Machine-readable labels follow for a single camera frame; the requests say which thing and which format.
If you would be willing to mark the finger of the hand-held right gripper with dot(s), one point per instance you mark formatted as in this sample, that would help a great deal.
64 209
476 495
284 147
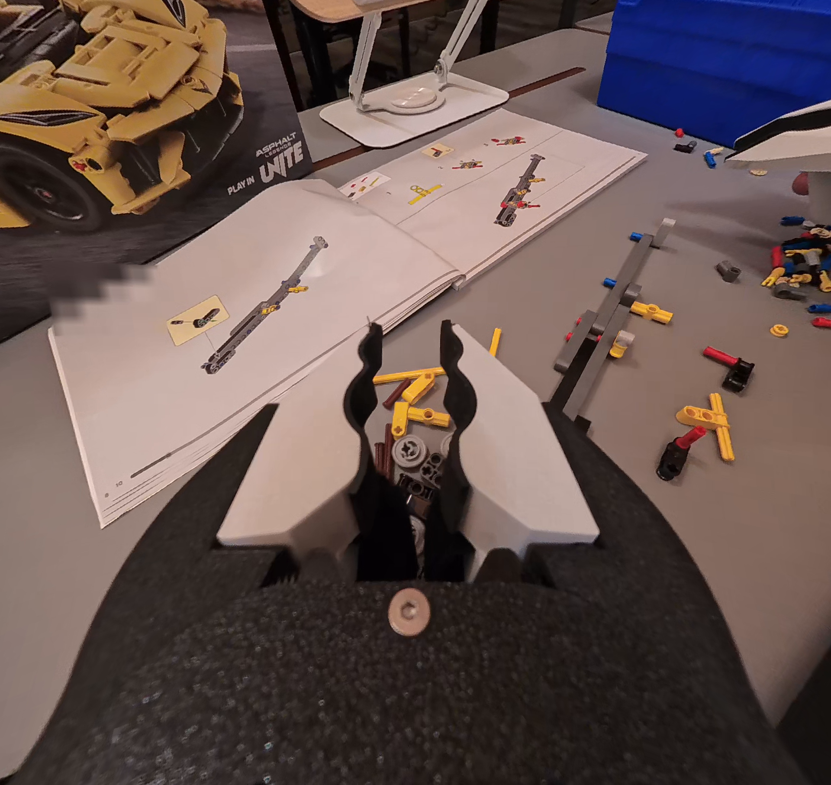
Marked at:
805 116
798 152

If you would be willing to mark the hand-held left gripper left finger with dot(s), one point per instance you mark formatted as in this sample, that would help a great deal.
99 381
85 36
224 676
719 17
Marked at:
292 473

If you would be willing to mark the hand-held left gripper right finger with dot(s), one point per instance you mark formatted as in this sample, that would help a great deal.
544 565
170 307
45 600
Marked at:
526 473

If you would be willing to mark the pile of colourful lego pins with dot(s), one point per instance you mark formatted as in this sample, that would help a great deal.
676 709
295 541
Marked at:
802 265

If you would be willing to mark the long red lego pin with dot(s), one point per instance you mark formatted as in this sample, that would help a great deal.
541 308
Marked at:
691 437

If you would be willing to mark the black lego pin connector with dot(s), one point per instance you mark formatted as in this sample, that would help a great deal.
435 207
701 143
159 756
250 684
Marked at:
739 374

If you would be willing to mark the grey lego beam assembly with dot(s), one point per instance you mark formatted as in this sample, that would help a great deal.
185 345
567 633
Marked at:
623 291

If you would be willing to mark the white lego instruction booklet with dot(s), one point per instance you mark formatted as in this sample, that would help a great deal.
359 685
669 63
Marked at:
259 246

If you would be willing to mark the dark grey lego connector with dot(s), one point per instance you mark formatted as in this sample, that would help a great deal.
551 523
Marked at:
728 271

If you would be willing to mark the brown lego piece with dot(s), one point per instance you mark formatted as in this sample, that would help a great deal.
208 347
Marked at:
396 394

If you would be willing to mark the yellow car lego box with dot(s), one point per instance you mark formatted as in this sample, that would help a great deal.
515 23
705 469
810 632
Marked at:
130 51

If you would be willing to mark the person's right hand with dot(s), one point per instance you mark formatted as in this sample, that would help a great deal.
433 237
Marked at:
802 182

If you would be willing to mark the blue plastic bin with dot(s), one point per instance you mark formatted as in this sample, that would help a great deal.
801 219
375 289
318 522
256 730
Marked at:
714 51

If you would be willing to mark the white document stand wooden board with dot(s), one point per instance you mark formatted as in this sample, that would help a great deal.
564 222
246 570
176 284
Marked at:
415 119

